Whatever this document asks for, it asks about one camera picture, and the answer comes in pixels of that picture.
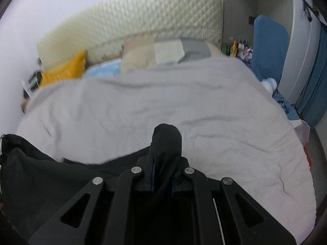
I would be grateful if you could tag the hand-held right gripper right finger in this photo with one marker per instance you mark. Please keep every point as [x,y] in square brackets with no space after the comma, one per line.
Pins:
[182,183]

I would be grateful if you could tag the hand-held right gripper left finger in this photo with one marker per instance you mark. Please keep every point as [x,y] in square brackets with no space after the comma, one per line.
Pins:
[141,181]

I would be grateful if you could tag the black puffer jacket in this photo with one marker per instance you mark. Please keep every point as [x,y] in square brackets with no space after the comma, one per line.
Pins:
[38,173]

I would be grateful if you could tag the white textured bed sheet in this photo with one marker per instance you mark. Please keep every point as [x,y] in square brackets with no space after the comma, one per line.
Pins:
[255,173]

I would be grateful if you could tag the grey bed cover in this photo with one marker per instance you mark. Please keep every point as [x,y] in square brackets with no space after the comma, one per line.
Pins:
[153,102]

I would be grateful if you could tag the light blue sheet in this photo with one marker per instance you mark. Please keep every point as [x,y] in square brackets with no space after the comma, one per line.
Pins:
[104,69]

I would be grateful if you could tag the beige pillow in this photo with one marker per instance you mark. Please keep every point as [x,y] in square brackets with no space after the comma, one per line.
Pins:
[138,56]

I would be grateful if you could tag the red item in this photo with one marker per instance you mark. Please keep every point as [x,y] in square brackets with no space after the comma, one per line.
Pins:
[307,158]

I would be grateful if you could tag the crumpled blue cloth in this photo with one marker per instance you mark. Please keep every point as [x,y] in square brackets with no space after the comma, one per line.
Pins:
[283,104]

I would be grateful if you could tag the white plush toy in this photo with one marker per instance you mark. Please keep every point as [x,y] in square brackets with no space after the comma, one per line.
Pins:
[269,84]

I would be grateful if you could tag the yellow pillow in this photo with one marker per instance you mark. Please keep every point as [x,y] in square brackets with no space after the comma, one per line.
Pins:
[63,71]

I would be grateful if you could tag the grey pillow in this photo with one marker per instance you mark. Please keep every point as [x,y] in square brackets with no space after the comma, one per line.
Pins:
[196,48]

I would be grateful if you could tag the row of small bottles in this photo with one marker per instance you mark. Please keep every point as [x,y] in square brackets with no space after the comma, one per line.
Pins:
[233,49]

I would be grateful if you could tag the blue padded board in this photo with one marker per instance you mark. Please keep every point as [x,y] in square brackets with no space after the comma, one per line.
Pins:
[268,46]

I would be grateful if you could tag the blue curtain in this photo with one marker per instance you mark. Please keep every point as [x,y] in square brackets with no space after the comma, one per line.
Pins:
[315,81]

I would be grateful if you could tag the cream quilted headboard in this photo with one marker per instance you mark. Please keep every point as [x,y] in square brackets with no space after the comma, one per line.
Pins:
[153,12]

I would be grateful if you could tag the white and grey wardrobe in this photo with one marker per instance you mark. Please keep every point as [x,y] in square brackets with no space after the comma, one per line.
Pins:
[296,43]

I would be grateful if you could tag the dark wall switch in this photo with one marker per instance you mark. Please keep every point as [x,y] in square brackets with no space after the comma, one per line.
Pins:
[251,20]

